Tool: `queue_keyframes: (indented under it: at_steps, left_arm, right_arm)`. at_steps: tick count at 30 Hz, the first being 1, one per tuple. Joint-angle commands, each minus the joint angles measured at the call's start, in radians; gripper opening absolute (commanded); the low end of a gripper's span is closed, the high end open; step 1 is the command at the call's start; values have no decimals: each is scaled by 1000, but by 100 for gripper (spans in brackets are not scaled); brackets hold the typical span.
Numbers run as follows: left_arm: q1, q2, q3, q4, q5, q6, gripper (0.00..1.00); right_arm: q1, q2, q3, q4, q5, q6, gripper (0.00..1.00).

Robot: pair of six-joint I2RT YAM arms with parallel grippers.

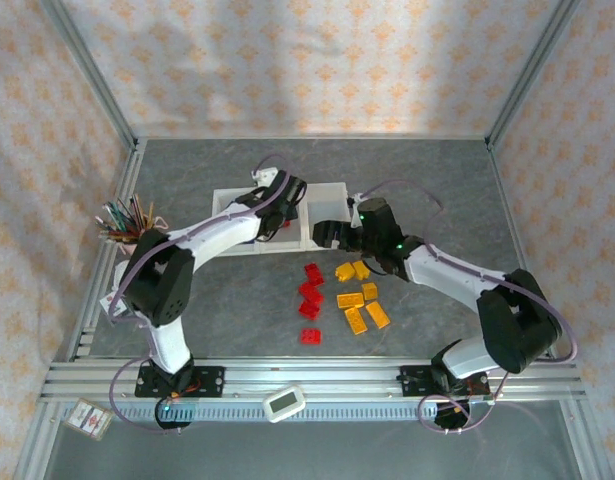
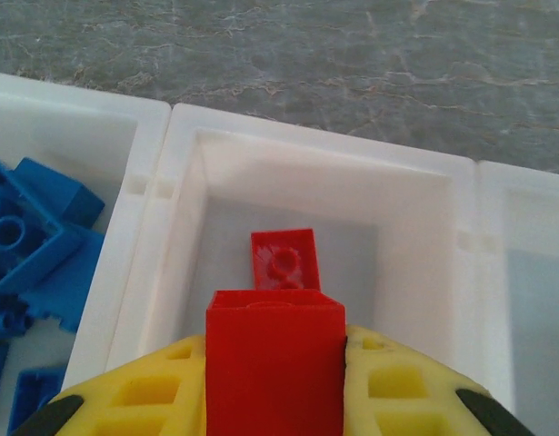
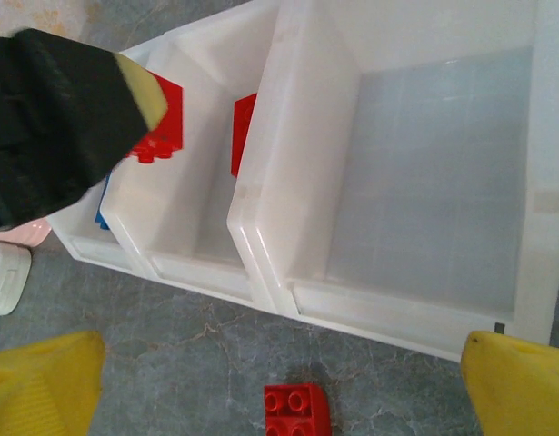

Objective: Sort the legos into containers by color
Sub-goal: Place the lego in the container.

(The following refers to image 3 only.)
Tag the pink cup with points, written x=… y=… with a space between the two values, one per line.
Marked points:
x=15 y=236

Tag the white plastic bin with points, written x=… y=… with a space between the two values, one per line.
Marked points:
x=179 y=204
x=420 y=181
x=92 y=254

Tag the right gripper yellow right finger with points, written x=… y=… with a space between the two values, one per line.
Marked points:
x=520 y=395

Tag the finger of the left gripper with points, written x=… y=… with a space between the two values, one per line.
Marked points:
x=88 y=118

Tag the red lego brick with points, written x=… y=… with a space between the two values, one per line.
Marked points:
x=242 y=136
x=292 y=409
x=170 y=122

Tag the blue lego brick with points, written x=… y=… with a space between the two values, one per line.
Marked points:
x=102 y=213

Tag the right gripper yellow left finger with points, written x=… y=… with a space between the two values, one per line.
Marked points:
x=38 y=390

